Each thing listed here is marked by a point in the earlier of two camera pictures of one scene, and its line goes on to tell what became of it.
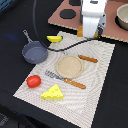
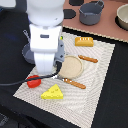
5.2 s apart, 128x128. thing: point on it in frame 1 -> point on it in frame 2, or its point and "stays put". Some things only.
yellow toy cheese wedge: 53,92 stays put
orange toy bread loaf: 80,32 -> 83,41
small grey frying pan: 34,51 stays put
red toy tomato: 33,81 stays put
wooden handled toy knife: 90,59 stays put
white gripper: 93,18 -> 47,46
